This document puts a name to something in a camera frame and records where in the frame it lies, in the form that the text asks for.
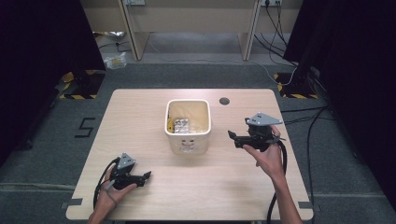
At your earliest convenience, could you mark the yellow packet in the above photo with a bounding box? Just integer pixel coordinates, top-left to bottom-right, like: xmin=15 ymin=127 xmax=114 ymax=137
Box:
xmin=167 ymin=109 xmax=177 ymax=134

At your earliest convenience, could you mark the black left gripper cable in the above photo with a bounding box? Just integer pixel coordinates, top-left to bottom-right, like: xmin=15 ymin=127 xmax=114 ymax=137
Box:
xmin=92 ymin=157 xmax=121 ymax=210

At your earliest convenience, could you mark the black curtain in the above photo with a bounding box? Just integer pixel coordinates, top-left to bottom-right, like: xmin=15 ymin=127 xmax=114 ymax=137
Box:
xmin=282 ymin=0 xmax=396 ymax=213
xmin=0 ymin=0 xmax=106 ymax=167

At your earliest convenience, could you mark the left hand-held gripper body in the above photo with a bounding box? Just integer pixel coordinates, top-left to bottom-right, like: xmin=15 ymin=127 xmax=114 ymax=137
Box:
xmin=108 ymin=152 xmax=140 ymax=191

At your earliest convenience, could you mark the person's left hand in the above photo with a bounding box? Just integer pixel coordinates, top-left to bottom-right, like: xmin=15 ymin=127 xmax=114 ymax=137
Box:
xmin=95 ymin=169 xmax=138 ymax=216

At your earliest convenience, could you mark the black stand base striped tape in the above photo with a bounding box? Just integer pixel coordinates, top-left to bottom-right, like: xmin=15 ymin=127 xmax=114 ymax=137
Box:
xmin=59 ymin=69 xmax=106 ymax=101
xmin=273 ymin=72 xmax=319 ymax=100

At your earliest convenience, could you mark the clear plastic bag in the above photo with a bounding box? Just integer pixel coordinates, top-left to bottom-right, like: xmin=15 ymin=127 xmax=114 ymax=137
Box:
xmin=103 ymin=51 xmax=128 ymax=70

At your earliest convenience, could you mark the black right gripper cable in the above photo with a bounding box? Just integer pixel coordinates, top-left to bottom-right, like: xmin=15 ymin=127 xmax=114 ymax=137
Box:
xmin=266 ymin=139 xmax=289 ymax=224

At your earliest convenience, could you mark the white floor cable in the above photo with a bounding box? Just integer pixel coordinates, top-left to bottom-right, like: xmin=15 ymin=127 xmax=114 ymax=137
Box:
xmin=148 ymin=41 xmax=298 ymax=87

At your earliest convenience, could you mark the crumpled silver foil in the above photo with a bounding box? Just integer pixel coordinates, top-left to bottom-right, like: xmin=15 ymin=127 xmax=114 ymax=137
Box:
xmin=92 ymin=30 xmax=126 ymax=40

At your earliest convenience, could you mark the black floor cable bundle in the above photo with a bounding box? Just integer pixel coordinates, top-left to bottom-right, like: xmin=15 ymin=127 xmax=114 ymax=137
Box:
xmin=253 ymin=0 xmax=299 ymax=68

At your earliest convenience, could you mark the cream bin with face print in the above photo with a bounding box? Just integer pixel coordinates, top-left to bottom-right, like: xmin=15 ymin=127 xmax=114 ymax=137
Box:
xmin=163 ymin=98 xmax=212 ymax=156

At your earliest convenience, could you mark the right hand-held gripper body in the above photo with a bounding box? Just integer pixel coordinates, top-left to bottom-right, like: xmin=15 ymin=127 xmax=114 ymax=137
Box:
xmin=244 ymin=111 xmax=287 ymax=153

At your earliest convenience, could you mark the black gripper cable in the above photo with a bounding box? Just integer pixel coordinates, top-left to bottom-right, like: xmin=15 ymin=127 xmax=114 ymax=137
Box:
xmin=266 ymin=139 xmax=289 ymax=224
xmin=92 ymin=157 xmax=121 ymax=210

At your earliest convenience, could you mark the person's right hand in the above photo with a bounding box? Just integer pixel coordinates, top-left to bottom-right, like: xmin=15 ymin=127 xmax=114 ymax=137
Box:
xmin=242 ymin=124 xmax=287 ymax=181

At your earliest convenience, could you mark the blister pack of capsules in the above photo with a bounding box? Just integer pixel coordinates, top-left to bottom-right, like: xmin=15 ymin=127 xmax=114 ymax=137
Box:
xmin=173 ymin=118 xmax=191 ymax=134

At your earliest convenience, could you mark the beige wooden desk frame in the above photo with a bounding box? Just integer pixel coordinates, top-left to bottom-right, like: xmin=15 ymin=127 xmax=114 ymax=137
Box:
xmin=117 ymin=0 xmax=263 ymax=63

